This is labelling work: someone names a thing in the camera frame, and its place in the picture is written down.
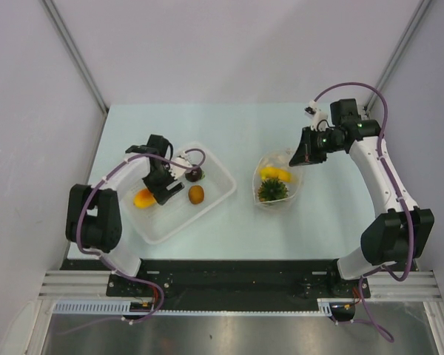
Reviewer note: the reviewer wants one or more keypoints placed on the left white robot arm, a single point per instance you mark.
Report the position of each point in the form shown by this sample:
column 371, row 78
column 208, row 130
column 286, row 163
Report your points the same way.
column 94, row 213

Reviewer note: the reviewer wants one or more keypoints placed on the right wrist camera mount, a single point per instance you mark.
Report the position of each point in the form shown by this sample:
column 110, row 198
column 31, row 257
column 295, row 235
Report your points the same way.
column 319, row 119

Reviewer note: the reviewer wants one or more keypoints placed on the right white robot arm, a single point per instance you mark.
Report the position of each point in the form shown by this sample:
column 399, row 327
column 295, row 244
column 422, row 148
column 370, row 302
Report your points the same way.
column 401, row 228

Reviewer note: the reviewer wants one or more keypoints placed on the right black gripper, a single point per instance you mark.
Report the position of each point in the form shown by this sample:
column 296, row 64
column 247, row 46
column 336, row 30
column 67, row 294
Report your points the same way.
column 305, row 153

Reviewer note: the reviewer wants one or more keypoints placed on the aluminium frame post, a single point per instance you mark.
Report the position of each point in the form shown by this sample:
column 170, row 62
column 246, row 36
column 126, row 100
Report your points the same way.
column 407, row 36
column 66, row 38

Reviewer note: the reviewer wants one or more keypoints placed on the toy pineapple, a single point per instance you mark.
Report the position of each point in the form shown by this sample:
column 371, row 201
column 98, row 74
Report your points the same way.
column 272, row 190

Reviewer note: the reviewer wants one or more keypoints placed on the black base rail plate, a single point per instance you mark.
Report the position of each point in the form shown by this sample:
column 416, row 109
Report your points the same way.
column 237, row 285

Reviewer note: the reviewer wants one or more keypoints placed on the yellow toy banana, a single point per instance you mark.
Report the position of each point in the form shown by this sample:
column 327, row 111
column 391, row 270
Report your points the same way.
column 271, row 172

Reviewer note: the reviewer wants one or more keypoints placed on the left aluminium frame post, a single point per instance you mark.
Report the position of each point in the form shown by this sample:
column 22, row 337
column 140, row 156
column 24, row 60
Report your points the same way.
column 66, row 38

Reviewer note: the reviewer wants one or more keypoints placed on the clear zip top bag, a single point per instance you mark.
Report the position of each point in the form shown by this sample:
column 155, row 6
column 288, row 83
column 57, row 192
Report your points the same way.
column 279, row 159

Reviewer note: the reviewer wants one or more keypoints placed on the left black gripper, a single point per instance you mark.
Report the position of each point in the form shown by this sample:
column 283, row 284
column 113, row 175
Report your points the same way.
column 160, row 192

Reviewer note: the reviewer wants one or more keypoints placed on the brown kiwi toy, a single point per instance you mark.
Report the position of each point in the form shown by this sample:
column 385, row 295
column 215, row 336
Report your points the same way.
column 196, row 195

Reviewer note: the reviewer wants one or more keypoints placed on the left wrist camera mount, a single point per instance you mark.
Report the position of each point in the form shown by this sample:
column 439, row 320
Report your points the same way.
column 179, row 166

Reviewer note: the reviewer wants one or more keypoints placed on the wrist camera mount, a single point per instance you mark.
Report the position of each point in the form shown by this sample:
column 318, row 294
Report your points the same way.
column 179, row 166
column 319, row 119

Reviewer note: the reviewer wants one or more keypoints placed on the white plastic basket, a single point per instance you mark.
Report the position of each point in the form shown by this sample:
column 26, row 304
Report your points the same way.
column 156, row 223

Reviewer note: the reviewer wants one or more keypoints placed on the right aluminium frame post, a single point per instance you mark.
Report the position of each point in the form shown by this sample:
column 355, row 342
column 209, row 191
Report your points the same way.
column 407, row 36

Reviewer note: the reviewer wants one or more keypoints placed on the orange papaya slice toy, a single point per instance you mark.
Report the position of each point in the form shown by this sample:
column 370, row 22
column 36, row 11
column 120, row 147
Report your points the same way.
column 144, row 199

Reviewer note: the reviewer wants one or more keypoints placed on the dark purple mangosteen toy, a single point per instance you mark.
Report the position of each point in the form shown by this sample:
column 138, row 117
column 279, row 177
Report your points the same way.
column 194, row 175

